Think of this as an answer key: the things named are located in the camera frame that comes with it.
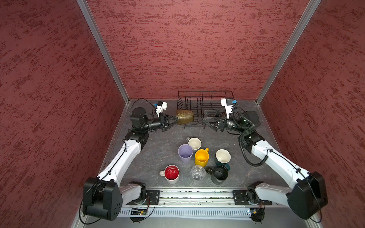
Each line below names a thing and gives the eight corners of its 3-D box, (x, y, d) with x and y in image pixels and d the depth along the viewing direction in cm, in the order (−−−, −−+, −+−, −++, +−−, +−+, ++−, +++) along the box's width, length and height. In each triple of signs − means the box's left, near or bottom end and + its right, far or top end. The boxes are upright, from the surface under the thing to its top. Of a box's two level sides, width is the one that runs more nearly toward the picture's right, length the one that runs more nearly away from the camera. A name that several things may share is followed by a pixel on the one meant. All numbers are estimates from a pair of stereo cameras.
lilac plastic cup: (178, 165, 87) (177, 158, 77) (178, 152, 92) (178, 143, 83) (192, 165, 87) (193, 158, 77) (192, 152, 93) (192, 143, 83)
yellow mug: (194, 169, 85) (195, 163, 78) (194, 153, 92) (195, 147, 85) (208, 169, 85) (210, 164, 78) (207, 153, 92) (209, 147, 85)
